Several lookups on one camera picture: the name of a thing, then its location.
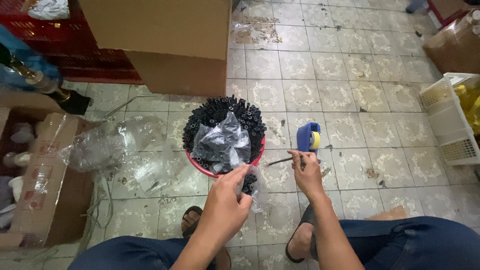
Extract person's left hand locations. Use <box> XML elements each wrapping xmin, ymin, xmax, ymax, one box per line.
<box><xmin>195</xmin><ymin>164</ymin><xmax>254</xmax><ymax>242</ymax></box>

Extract person's right hand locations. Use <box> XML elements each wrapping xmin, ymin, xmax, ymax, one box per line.
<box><xmin>287</xmin><ymin>150</ymin><xmax>326</xmax><ymax>203</ymax></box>

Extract thin black stick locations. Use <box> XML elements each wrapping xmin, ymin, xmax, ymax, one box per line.
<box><xmin>267</xmin><ymin>154</ymin><xmax>307</xmax><ymax>168</ymax></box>

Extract small clear bag of tubes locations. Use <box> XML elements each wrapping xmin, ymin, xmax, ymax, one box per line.
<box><xmin>236</xmin><ymin>164</ymin><xmax>265</xmax><ymax>214</ymax></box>

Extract person's left foot in sandal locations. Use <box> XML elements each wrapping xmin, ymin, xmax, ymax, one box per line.
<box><xmin>181</xmin><ymin>205</ymin><xmax>232</xmax><ymax>270</ymax></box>

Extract person's foot in sandal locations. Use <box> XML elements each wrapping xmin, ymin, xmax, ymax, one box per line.
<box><xmin>181</xmin><ymin>205</ymin><xmax>232</xmax><ymax>270</ymax></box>
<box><xmin>285</xmin><ymin>204</ymin><xmax>318</xmax><ymax>264</ymax></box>

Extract red plastic basin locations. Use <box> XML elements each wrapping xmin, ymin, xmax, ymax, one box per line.
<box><xmin>185</xmin><ymin>136</ymin><xmax>266</xmax><ymax>179</ymax></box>

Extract blue tape dispenser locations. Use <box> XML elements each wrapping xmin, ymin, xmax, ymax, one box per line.
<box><xmin>296</xmin><ymin>122</ymin><xmax>322</xmax><ymax>157</ymax></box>

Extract person's right foot in sandal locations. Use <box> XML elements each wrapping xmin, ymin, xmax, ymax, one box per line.
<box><xmin>285</xmin><ymin>204</ymin><xmax>318</xmax><ymax>264</ymax></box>

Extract crumpled clear plastic bag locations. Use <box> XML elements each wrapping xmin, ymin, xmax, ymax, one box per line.
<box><xmin>190</xmin><ymin>111</ymin><xmax>252</xmax><ymax>175</ymax></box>

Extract person's left leg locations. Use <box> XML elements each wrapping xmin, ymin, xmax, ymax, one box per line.
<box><xmin>67</xmin><ymin>235</ymin><xmax>217</xmax><ymax>270</ymax></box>

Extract person's leg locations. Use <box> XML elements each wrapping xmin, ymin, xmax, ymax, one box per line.
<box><xmin>310</xmin><ymin>216</ymin><xmax>480</xmax><ymax>270</ymax></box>
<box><xmin>67</xmin><ymin>235</ymin><xmax>217</xmax><ymax>270</ymax></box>

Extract heap of black tubes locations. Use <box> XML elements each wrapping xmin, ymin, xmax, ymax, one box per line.
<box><xmin>182</xmin><ymin>94</ymin><xmax>268</xmax><ymax>174</ymax></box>

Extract person's right leg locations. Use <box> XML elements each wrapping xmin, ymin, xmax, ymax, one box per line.
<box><xmin>310</xmin><ymin>216</ymin><xmax>480</xmax><ymax>270</ymax></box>

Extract clear plastic sheets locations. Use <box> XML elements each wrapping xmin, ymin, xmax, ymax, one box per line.
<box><xmin>59</xmin><ymin>113</ymin><xmax>185</xmax><ymax>196</ymax></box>

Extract white plastic basket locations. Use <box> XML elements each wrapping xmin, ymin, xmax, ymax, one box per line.
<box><xmin>419</xmin><ymin>72</ymin><xmax>480</xmax><ymax>166</ymax></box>

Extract small clear plastic scrap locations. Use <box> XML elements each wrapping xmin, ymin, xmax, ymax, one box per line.
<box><xmin>230</xmin><ymin>20</ymin><xmax>256</xmax><ymax>33</ymax></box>

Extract open cardboard box with goods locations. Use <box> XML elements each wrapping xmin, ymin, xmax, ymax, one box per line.
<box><xmin>0</xmin><ymin>90</ymin><xmax>97</xmax><ymax>251</ymax></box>

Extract yellow packed goods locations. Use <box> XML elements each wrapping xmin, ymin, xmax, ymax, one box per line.
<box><xmin>453</xmin><ymin>84</ymin><xmax>480</xmax><ymax>136</ymax></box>

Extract large brown cardboard box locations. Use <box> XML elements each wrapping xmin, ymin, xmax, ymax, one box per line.
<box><xmin>79</xmin><ymin>0</ymin><xmax>233</xmax><ymax>98</ymax></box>

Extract black and gold bottle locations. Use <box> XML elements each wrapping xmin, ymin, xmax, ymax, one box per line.
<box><xmin>0</xmin><ymin>42</ymin><xmax>93</xmax><ymax>116</ymax></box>

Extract brown tape-wrapped carton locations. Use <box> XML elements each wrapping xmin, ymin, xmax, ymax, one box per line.
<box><xmin>422</xmin><ymin>9</ymin><xmax>480</xmax><ymax>75</ymax></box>

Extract red plastic crate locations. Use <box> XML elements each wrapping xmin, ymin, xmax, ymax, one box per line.
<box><xmin>0</xmin><ymin>0</ymin><xmax>144</xmax><ymax>85</ymax></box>

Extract grey-blue container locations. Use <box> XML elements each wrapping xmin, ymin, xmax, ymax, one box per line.
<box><xmin>406</xmin><ymin>0</ymin><xmax>428</xmax><ymax>14</ymax></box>

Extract blue cloth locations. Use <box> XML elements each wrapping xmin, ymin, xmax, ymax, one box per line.
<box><xmin>0</xmin><ymin>24</ymin><xmax>64</xmax><ymax>91</ymax></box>

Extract white crumpled wrapping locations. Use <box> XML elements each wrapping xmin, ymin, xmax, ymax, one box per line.
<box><xmin>27</xmin><ymin>0</ymin><xmax>71</xmax><ymax>21</ymax></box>

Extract clear plastic strapping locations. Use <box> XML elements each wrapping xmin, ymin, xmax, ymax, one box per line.
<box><xmin>76</xmin><ymin>172</ymin><xmax>115</xmax><ymax>257</ymax></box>

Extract red frame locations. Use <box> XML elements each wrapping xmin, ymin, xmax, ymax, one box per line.
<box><xmin>427</xmin><ymin>0</ymin><xmax>474</xmax><ymax>29</ymax></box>

